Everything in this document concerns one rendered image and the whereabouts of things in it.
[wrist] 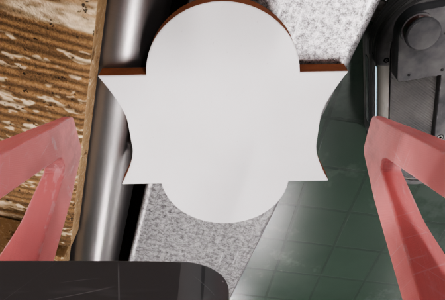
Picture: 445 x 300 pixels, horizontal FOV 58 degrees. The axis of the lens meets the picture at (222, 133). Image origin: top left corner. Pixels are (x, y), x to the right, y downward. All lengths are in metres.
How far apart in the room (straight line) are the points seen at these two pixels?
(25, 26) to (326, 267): 1.75
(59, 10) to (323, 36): 0.12
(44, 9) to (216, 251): 0.19
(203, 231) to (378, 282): 1.75
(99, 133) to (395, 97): 0.89
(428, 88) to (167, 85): 0.92
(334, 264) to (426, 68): 1.09
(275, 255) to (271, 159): 1.56
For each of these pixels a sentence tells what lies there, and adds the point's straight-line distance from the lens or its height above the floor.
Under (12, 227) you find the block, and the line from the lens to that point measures 0.27.
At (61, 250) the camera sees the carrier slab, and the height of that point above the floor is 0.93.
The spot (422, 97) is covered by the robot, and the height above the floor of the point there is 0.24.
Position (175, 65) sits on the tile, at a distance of 0.19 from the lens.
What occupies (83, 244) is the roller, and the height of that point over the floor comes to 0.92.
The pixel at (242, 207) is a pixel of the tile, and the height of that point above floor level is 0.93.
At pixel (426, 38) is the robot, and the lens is 0.92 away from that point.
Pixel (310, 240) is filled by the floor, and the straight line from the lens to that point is 1.72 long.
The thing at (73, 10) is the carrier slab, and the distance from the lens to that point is 0.18.
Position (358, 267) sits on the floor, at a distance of 1.90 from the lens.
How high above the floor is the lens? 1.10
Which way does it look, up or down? 55 degrees down
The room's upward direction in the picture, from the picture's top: 177 degrees counter-clockwise
